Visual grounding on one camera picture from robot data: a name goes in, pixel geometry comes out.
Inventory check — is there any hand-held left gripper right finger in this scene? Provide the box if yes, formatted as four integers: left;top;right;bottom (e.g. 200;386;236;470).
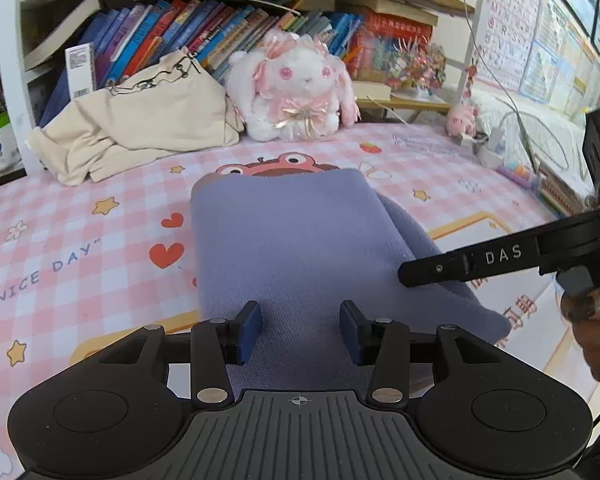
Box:
340;300;518;406

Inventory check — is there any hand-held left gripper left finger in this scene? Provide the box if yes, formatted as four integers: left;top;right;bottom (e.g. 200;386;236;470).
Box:
82;301;262;408

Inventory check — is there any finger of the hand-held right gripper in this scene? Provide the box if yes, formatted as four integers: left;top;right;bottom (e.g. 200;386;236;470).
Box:
397;228;541;288

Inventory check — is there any purple and mauve knit sweater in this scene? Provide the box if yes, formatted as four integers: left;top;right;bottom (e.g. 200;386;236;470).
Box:
190;167;512;396

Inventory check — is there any person's right hand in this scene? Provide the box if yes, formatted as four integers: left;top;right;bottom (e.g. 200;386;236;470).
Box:
560;285;600;386

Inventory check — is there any stack of notebooks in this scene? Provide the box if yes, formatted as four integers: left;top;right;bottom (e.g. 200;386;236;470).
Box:
537;170;588;216

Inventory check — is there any colourful plastic box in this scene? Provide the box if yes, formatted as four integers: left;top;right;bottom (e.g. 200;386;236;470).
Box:
497;157;543;191

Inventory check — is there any small pink plush toy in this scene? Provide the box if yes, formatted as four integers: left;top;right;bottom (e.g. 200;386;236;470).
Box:
445;102;481;138

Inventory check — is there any wooden shelf board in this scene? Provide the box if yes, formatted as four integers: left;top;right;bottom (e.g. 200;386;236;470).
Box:
355;95;453;111

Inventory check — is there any pink checked printed bed sheet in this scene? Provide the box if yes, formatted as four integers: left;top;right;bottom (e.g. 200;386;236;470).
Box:
0;120;600;480

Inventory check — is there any colourful trinket pile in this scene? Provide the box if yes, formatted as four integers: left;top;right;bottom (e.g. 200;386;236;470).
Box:
385;42;448;96

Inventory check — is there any cream cloth garment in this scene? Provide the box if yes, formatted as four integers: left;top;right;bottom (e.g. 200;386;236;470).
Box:
26;47;245;187

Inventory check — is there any white pink plush bunny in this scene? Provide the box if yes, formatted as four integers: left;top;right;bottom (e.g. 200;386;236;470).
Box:
224;30;362;143

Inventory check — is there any white barcode box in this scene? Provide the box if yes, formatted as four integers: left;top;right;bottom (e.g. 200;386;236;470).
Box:
65;44;97;101

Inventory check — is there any row of colourful books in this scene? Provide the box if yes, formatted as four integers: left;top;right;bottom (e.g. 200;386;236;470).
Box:
77;0;366;86

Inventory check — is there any blue wall poster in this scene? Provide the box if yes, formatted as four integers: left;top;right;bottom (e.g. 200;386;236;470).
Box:
520;0;600;116

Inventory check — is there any pink wall poster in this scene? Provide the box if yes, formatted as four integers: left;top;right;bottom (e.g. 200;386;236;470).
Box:
475;0;543;93

